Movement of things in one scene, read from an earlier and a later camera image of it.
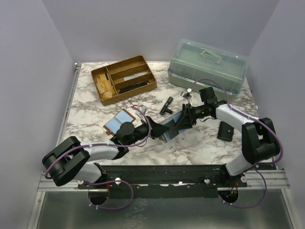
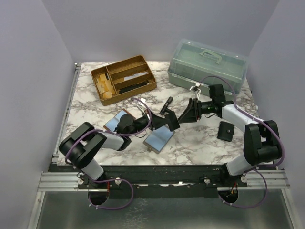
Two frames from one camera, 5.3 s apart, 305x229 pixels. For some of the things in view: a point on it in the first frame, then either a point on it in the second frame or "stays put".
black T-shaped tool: [165, 107] stays put
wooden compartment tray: [124, 79] stays put
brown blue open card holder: [115, 121] stays put
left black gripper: [157, 130] → [157, 122]
